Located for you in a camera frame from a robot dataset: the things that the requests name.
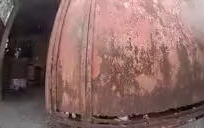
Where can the rusty red metal gate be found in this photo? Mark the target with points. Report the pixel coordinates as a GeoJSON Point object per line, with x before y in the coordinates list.
{"type": "Point", "coordinates": [130, 60]}

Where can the dark building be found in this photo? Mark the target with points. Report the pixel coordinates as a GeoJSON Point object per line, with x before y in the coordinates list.
{"type": "Point", "coordinates": [21, 50]}

